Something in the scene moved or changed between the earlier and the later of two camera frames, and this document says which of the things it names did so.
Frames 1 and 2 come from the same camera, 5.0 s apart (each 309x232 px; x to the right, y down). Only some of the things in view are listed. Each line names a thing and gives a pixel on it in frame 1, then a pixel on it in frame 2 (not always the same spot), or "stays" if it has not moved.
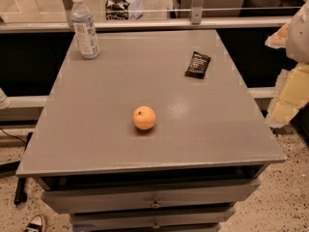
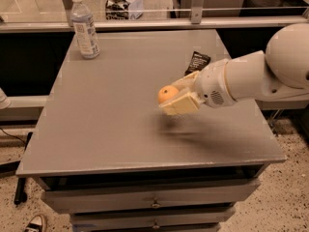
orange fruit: x=144 y=117 -> x=167 y=93
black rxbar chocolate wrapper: x=198 y=66 stays
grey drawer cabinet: x=158 y=133 stays
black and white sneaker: x=36 y=224 stays
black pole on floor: x=20 y=195 stays
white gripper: x=298 y=38 -> x=211 y=82
